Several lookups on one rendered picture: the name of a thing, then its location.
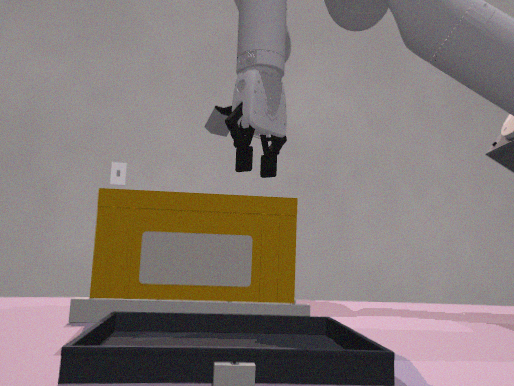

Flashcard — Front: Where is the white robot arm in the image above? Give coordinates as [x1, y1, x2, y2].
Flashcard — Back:
[204, 0, 514, 139]

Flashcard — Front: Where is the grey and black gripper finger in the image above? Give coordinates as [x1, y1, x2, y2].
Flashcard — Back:
[225, 102, 255, 172]
[260, 135, 287, 178]

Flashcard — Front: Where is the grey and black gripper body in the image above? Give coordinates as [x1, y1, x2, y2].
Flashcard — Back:
[232, 68, 287, 139]

